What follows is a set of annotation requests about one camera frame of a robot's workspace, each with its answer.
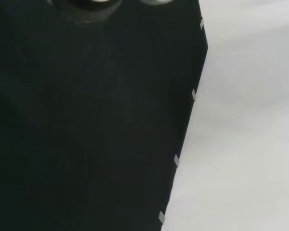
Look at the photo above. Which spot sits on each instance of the black bench cloth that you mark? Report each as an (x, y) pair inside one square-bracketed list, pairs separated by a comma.
[(86, 120)]

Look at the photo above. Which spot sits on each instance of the clear cloth clip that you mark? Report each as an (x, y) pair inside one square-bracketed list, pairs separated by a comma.
[(176, 160), (193, 95), (161, 217), (201, 23)]

